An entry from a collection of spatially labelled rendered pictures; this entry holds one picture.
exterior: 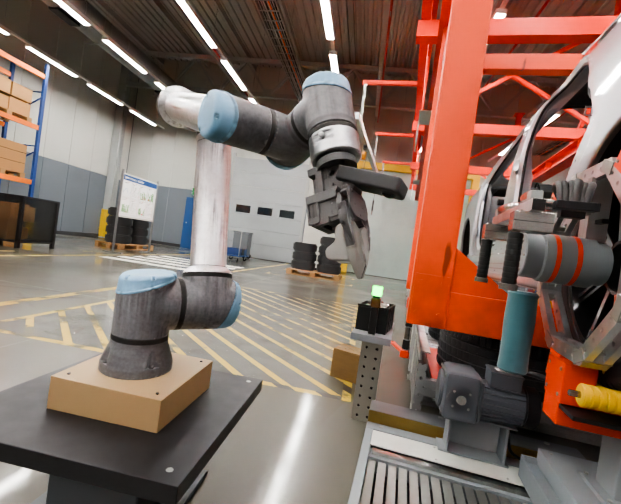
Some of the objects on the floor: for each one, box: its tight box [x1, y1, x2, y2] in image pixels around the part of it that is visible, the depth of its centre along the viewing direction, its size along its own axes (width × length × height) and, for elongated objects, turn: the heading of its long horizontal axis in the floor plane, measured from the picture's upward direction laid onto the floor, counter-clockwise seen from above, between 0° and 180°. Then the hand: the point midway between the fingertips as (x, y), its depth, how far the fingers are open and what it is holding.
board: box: [102, 169, 159, 254], centre depth 917 cm, size 150×50×195 cm
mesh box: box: [0, 189, 60, 249], centre depth 716 cm, size 88×127×97 cm
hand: (363, 270), depth 58 cm, fingers closed
